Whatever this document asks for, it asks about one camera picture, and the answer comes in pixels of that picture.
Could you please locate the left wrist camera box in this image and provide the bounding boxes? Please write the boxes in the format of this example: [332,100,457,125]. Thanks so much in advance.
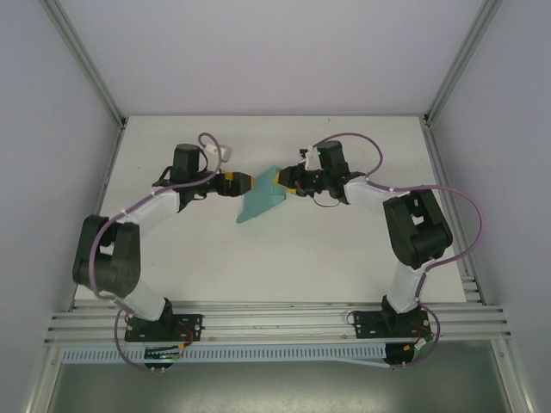
[204,145,234,163]

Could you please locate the aluminium frame post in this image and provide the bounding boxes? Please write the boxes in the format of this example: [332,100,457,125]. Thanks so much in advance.
[423,0,505,126]
[42,0,128,129]

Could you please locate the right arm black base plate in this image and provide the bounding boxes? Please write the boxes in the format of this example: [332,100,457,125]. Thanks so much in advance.
[352,310,431,341]

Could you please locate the slotted pale cable duct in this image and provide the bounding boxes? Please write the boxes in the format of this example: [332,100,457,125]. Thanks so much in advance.
[62,342,391,369]

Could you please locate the aluminium cross beam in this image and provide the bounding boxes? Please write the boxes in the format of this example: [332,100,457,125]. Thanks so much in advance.
[42,300,514,344]

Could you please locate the teal corrugated paper box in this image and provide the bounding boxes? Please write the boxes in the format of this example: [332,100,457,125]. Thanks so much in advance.
[235,164,288,225]

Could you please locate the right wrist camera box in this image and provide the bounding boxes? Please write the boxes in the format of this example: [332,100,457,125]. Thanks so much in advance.
[300,145,319,170]

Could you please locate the aluminium table side rail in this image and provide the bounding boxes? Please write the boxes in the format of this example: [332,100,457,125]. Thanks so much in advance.
[68,124,128,311]
[423,123,487,305]

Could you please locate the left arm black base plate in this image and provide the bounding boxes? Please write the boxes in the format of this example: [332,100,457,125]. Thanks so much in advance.
[124,313,204,343]

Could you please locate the right arm red wires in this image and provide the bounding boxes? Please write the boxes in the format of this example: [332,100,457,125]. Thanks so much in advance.
[411,322,434,348]

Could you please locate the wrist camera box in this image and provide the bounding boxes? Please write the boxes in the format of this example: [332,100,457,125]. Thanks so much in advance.
[204,145,234,163]
[300,145,319,170]

